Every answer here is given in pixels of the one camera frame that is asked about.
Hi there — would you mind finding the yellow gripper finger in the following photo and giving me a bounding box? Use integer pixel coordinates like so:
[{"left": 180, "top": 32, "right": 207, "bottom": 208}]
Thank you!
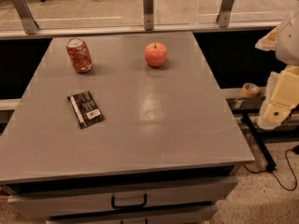
[
  {"left": 257, "top": 65, "right": 299, "bottom": 130},
  {"left": 255, "top": 27, "right": 278, "bottom": 51}
]

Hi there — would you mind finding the black rxbar chocolate wrapper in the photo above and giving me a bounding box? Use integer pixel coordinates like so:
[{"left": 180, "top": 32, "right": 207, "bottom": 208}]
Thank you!
[{"left": 67, "top": 91, "right": 105, "bottom": 129}]

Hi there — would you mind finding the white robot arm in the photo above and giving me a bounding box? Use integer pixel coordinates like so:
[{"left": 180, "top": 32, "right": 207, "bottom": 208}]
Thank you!
[{"left": 255, "top": 8, "right": 299, "bottom": 130}]

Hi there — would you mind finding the red apple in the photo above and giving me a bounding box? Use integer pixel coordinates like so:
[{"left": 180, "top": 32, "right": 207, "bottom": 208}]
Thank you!
[{"left": 144, "top": 42, "right": 167, "bottom": 68}]

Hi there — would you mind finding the orange tape roll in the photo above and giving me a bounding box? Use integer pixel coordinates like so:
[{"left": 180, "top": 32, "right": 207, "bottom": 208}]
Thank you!
[{"left": 241, "top": 83, "right": 260, "bottom": 98}]

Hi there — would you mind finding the black table leg strut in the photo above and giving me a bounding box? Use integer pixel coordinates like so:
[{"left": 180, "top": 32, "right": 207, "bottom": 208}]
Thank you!
[{"left": 241, "top": 112, "right": 277, "bottom": 173}]

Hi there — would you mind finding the lower grey drawer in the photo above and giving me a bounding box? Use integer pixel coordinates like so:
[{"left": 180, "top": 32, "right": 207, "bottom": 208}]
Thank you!
[{"left": 46, "top": 205, "right": 217, "bottom": 224}]

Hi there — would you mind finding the grey drawer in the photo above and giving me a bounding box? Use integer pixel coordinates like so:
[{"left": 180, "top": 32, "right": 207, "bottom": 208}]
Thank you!
[
  {"left": 8, "top": 176, "right": 237, "bottom": 217},
  {"left": 46, "top": 205, "right": 217, "bottom": 224}
]

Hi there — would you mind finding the red soda can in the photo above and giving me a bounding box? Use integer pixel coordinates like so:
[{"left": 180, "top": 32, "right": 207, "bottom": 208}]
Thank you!
[{"left": 66, "top": 38, "right": 93, "bottom": 73}]

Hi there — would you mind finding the upper grey drawer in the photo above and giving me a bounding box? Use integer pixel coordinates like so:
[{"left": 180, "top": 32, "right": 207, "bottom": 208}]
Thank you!
[{"left": 8, "top": 176, "right": 237, "bottom": 217}]

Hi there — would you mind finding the right metal bracket post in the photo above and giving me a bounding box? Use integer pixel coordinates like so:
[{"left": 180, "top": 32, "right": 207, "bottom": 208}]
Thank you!
[{"left": 216, "top": 0, "right": 235, "bottom": 28}]

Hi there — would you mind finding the metal bracket post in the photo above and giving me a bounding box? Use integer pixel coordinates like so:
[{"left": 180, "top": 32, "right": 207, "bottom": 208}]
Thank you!
[
  {"left": 216, "top": 0, "right": 235, "bottom": 28},
  {"left": 11, "top": 0, "right": 39, "bottom": 35},
  {"left": 143, "top": 0, "right": 154, "bottom": 31}
]

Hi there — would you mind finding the black floor cable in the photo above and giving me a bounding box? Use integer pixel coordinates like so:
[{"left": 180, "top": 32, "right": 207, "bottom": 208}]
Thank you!
[{"left": 243, "top": 145, "right": 299, "bottom": 192}]

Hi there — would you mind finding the middle metal bracket post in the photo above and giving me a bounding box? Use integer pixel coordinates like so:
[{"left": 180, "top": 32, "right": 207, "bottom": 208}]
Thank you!
[{"left": 143, "top": 0, "right": 154, "bottom": 31}]

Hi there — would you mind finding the black drawer handle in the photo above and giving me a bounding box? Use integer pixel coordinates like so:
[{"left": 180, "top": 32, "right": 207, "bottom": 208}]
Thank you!
[{"left": 110, "top": 194, "right": 148, "bottom": 210}]

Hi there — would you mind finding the left metal bracket post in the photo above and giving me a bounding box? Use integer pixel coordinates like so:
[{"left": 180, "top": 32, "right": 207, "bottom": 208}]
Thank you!
[{"left": 11, "top": 0, "right": 39, "bottom": 35}]

